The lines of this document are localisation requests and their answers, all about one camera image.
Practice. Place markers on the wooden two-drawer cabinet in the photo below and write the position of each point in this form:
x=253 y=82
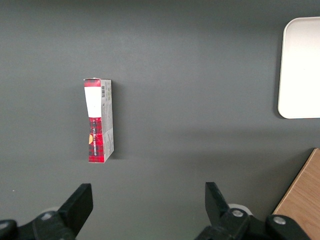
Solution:
x=305 y=200

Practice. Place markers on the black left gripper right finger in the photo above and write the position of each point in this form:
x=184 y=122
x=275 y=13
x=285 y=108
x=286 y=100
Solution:
x=220 y=215

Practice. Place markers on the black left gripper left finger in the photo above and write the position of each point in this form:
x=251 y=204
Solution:
x=75 y=210

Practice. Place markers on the white rectangular tray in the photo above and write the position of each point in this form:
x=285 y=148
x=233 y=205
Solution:
x=302 y=67

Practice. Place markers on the red plaid cardboard box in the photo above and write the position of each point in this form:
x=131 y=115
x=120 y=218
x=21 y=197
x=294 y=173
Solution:
x=96 y=140

